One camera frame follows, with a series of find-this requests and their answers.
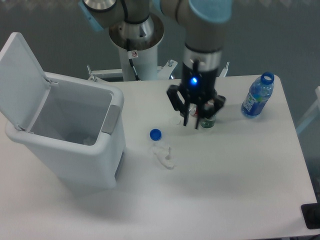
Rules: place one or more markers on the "blue plastic bottle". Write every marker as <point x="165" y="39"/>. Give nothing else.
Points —
<point x="259" y="93"/>

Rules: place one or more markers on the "blue bottle cap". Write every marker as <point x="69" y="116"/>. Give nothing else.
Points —
<point x="155" y="134"/>

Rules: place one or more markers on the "crumpled white tissue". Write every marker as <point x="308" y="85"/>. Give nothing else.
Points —
<point x="162" y="151"/>

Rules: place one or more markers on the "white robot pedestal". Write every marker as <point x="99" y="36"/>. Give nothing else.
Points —
<point x="137" y="32"/>

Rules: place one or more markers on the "white frame at right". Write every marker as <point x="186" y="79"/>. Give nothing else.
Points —
<point x="311" y="114"/>

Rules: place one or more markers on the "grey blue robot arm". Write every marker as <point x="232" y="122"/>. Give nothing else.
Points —
<point x="134" y="29"/>

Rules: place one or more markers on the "white trash can body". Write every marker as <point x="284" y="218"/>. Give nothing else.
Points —
<point x="78" y="133"/>

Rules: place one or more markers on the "clear green label bottle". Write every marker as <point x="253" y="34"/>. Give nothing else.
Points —
<point x="208" y="122"/>

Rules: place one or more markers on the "black device at edge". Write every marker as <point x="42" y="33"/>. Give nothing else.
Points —
<point x="311" y="215"/>

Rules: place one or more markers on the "white trash can lid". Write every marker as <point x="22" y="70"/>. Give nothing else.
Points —
<point x="24" y="86"/>

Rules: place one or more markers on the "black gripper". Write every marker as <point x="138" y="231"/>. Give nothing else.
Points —
<point x="197" y="87"/>

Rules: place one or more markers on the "crushed red soda can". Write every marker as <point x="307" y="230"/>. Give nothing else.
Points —
<point x="193" y="109"/>

